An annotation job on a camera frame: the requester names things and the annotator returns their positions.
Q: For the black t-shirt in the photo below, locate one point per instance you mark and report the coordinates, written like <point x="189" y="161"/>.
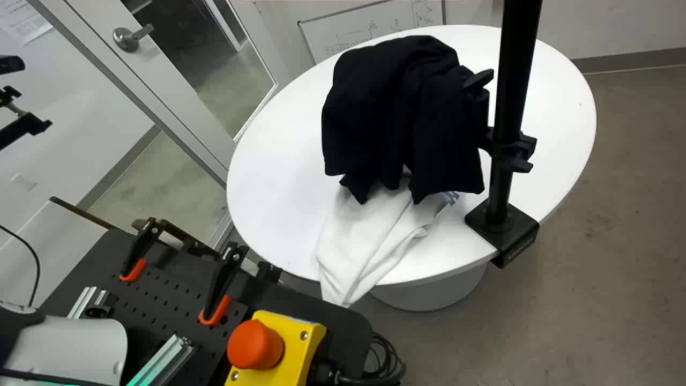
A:
<point x="406" y="106"/>

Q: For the grey robot arm base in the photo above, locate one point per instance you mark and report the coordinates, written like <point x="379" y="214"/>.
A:
<point x="51" y="347"/>

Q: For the white t-shirt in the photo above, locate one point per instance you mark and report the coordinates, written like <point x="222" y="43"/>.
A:
<point x="361" y="242"/>

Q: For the black clamp stand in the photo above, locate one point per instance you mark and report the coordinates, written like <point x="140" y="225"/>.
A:
<point x="504" y="225"/>

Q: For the round white table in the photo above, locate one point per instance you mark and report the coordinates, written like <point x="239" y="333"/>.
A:
<point x="279" y="194"/>

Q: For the yellow emergency stop box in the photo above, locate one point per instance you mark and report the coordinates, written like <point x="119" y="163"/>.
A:
<point x="273" y="349"/>

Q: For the white glass door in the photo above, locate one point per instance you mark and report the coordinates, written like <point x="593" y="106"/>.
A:
<point x="195" y="75"/>

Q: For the silver aluminium extrusion right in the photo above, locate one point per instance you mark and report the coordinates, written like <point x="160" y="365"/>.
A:
<point x="163" y="362"/>

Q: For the silver aluminium extrusion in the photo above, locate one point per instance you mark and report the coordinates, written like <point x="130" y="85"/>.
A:
<point x="163" y="362"/>
<point x="90" y="303"/>

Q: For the silver aluminium extrusion left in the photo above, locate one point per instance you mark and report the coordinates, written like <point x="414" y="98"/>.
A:
<point x="90" y="303"/>

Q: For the right orange-handled clamp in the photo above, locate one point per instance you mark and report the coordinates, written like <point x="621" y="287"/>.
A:
<point x="216" y="298"/>

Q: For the orange-handled clamp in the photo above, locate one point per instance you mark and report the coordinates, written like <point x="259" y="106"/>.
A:
<point x="148" y="231"/>
<point x="216" y="298"/>

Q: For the left orange-handled clamp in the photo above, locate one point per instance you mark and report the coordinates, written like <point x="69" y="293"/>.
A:
<point x="148" y="231"/>

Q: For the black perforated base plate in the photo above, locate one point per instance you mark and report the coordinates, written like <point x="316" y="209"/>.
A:
<point x="169" y="293"/>

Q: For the silver door handle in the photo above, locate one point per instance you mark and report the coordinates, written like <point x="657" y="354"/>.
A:
<point x="130" y="38"/>

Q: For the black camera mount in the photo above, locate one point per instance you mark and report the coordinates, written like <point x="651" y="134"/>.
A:
<point x="24" y="123"/>

